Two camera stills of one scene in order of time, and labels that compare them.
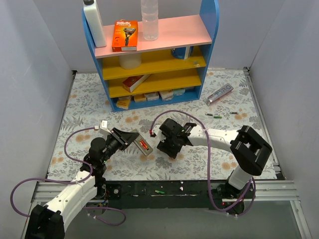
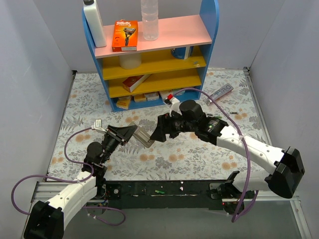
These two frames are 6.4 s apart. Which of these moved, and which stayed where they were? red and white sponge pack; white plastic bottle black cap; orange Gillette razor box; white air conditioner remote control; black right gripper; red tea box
Moved: black right gripper; white air conditioner remote control
Stayed: orange Gillette razor box; red tea box; white plastic bottle black cap; red and white sponge pack
